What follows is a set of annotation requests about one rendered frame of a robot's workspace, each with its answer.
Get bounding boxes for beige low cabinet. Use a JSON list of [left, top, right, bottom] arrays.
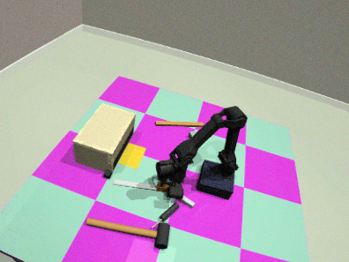
[[73, 103, 146, 180]]

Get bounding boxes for brown cylinder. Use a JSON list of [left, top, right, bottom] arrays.
[[113, 180, 172, 192]]

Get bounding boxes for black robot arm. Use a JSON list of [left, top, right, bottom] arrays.
[[156, 106, 248, 182]]

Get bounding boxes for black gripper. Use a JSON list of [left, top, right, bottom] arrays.
[[168, 172, 186, 199]]

